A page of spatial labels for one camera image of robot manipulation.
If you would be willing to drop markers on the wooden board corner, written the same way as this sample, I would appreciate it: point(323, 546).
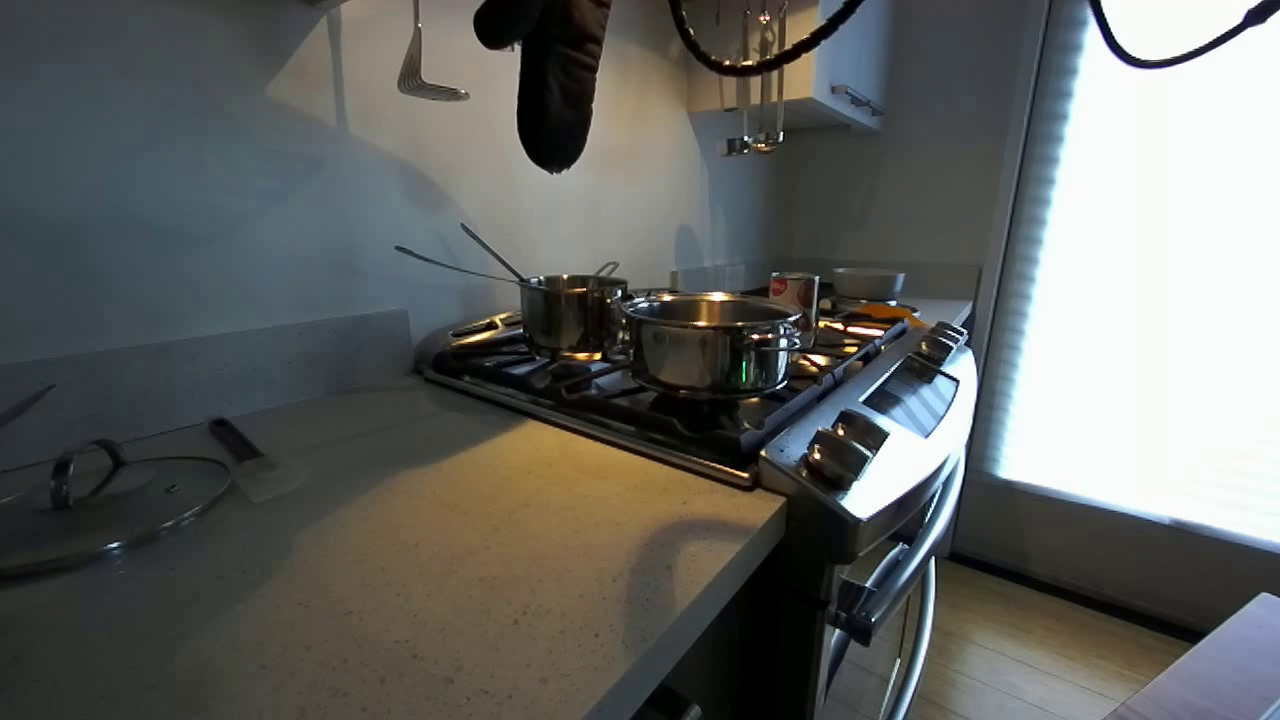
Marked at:
point(1213, 666)

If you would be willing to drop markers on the stainless steel gas range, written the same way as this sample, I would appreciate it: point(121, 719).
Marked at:
point(854, 532)

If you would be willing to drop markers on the white upper cabinet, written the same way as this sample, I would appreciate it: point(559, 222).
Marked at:
point(843, 64)

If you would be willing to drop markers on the hanging steel spatula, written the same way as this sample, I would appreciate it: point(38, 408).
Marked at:
point(429, 83)

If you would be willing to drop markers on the steel stove knob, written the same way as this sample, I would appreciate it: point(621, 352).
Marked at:
point(835, 462)
point(866, 431)
point(953, 330)
point(935, 363)
point(946, 344)

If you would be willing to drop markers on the small steel saucepan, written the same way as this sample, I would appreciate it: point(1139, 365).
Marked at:
point(570, 315)

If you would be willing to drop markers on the grey white bowl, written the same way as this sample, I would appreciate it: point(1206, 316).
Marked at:
point(869, 281)

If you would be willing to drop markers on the hanging small steel utensil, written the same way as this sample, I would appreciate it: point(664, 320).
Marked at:
point(777, 83)

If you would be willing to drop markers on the hanging steel ladle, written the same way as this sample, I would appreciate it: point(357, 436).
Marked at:
point(752, 135)

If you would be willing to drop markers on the bright window with blind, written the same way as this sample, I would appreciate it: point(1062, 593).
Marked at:
point(1163, 266)

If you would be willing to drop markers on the black oven mitt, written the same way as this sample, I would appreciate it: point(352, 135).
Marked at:
point(562, 83)

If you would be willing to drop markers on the large steel pot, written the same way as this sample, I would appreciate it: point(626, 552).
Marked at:
point(704, 344)

